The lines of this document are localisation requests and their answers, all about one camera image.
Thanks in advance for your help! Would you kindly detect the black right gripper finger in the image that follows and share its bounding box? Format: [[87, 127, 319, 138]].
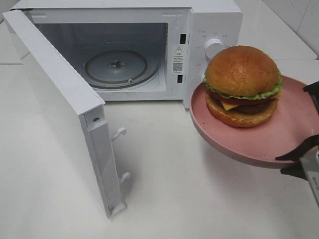
[[275, 134, 319, 180], [303, 81, 319, 114]]

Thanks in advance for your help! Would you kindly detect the pink round plate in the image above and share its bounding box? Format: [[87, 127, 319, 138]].
[[190, 76, 319, 169]]

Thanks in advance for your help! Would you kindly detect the toy hamburger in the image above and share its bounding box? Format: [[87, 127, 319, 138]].
[[203, 45, 283, 127]]

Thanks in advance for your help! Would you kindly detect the white microwave door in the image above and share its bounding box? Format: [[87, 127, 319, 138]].
[[3, 10, 130, 218]]

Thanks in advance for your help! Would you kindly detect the upper white round knob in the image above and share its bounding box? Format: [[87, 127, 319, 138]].
[[204, 37, 225, 59]]

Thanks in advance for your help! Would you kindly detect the white warning label sticker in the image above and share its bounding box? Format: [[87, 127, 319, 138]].
[[171, 44, 186, 74]]

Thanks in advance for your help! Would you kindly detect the white microwave oven body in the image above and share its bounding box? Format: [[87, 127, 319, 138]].
[[9, 0, 243, 108]]

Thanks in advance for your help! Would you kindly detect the glass microwave turntable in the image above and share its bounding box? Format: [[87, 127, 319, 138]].
[[85, 41, 161, 89]]

